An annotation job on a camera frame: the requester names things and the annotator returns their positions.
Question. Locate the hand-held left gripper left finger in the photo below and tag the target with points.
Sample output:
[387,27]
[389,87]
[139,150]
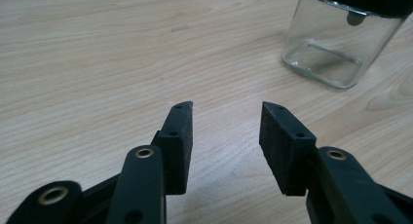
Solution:
[175,152]

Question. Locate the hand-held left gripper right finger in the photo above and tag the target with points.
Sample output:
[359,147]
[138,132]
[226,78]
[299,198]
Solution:
[285,152]

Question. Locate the clear glass jar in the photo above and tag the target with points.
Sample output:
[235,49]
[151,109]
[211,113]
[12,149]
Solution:
[334,45]

